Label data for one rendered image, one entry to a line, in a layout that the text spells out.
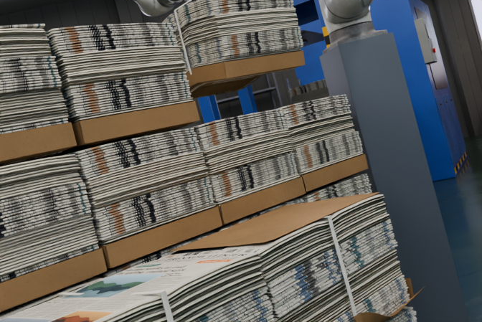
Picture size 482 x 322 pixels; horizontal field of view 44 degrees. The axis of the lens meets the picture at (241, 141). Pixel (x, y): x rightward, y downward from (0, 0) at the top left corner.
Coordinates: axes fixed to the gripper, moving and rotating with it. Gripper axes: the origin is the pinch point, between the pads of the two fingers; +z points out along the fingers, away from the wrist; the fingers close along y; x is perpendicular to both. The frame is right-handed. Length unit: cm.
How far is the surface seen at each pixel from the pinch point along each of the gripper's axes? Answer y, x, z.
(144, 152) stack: 46, 54, 44
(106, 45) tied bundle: 24, 56, 42
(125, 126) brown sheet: 40, 57, 44
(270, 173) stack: 59, 21, 38
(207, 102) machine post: 38, -89, -162
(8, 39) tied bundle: 21, 74, 46
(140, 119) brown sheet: 39, 53, 43
